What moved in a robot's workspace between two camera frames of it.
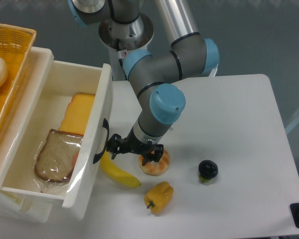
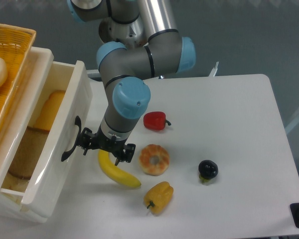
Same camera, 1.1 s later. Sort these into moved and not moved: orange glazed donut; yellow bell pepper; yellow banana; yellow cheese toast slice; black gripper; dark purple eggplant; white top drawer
Moved: yellow cheese toast slice; black gripper; white top drawer
Not moved: yellow bell pepper; orange glazed donut; yellow banana; dark purple eggplant
